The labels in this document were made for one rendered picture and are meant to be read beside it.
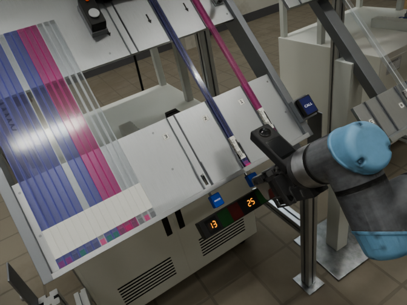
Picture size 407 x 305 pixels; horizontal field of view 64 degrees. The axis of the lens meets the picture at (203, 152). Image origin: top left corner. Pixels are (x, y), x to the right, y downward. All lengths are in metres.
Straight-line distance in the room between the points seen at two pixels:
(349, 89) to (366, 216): 0.61
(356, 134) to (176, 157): 0.41
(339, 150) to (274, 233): 1.14
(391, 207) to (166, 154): 0.46
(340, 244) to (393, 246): 1.00
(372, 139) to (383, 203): 0.09
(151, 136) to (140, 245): 0.53
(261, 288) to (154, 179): 0.83
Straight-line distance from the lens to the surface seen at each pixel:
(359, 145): 0.47
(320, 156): 0.51
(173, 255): 1.29
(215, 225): 0.76
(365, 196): 0.50
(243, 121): 0.82
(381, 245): 0.51
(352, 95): 1.08
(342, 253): 1.52
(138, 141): 0.75
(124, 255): 1.18
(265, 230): 1.60
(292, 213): 1.23
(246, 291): 1.42
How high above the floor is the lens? 1.20
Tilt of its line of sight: 34 degrees down
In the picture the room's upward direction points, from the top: 12 degrees counter-clockwise
